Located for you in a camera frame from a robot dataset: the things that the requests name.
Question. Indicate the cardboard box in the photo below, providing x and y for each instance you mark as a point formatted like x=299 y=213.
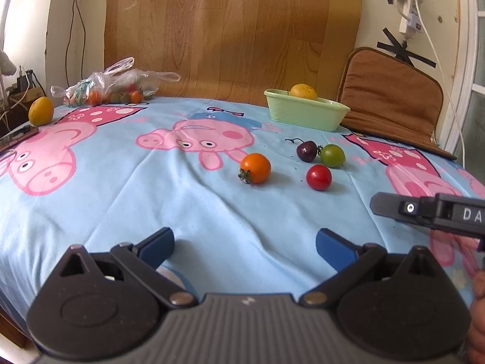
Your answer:
x=32 y=94

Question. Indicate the red tomato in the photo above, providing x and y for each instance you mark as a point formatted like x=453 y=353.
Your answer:
x=319 y=177

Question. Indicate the yellow lemon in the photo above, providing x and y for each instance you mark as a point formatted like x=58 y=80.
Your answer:
x=41 y=110

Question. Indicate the wooden board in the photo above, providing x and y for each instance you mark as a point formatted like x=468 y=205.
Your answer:
x=227 y=26

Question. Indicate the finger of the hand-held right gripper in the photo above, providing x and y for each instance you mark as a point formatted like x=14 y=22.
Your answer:
x=394 y=205

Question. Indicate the person's right hand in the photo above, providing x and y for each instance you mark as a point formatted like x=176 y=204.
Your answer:
x=478 y=311

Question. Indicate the green tomato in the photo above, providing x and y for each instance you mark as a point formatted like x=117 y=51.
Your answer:
x=332 y=155

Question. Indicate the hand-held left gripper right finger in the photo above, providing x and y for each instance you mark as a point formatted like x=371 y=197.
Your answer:
x=333 y=245

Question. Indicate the black charger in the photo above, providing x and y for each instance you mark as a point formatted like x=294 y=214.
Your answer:
x=24 y=81

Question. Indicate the dark purple tomato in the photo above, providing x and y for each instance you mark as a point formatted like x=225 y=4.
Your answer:
x=307 y=151

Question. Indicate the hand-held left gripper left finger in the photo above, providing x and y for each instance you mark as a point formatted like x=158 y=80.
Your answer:
x=159 y=243

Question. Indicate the cherry tomatoes inside bag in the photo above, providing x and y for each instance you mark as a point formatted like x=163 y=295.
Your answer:
x=94 y=96

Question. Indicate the light green plastic tray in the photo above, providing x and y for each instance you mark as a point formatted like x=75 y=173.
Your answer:
x=307 y=113

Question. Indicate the black tape strips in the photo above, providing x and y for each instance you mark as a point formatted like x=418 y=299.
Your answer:
x=420 y=59

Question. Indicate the clear plastic bag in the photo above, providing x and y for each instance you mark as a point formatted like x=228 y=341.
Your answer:
x=113 y=76

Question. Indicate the brown cushion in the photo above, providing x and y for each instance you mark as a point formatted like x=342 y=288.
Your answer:
x=390 y=94

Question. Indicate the blue cartoon pig blanket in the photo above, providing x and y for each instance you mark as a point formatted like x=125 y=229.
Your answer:
x=132 y=204

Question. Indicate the large orange mandarin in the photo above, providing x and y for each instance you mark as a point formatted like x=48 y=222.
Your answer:
x=303 y=91

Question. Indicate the white power strip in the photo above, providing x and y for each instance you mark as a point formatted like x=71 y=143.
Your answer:
x=411 y=13

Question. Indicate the white door frame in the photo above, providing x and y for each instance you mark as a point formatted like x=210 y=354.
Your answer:
x=468 y=45

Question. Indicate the orange tomato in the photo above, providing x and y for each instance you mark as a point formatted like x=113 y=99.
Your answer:
x=257 y=167

